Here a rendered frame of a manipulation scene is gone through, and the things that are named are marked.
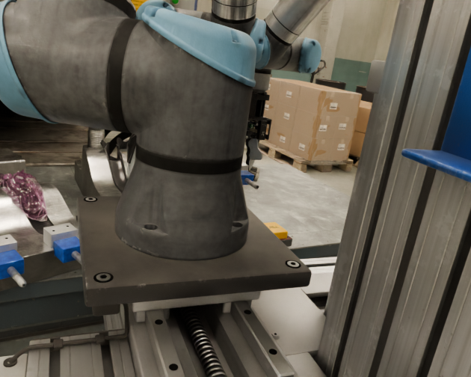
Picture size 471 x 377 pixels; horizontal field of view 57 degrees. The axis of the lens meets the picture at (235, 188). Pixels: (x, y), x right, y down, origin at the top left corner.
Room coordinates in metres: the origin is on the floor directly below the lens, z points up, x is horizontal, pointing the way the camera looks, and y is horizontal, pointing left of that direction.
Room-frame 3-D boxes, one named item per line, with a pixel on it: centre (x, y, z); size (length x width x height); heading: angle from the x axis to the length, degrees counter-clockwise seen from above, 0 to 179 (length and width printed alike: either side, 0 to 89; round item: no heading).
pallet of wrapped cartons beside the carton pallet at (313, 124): (5.40, -0.72, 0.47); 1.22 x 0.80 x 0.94; 31
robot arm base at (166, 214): (0.46, 0.05, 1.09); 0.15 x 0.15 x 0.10
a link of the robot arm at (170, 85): (0.46, 0.06, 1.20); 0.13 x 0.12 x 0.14; 87
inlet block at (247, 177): (1.08, -0.02, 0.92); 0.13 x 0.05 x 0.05; 30
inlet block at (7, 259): (0.62, 0.35, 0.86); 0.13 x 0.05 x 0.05; 48
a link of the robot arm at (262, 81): (1.10, -0.01, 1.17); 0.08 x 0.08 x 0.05
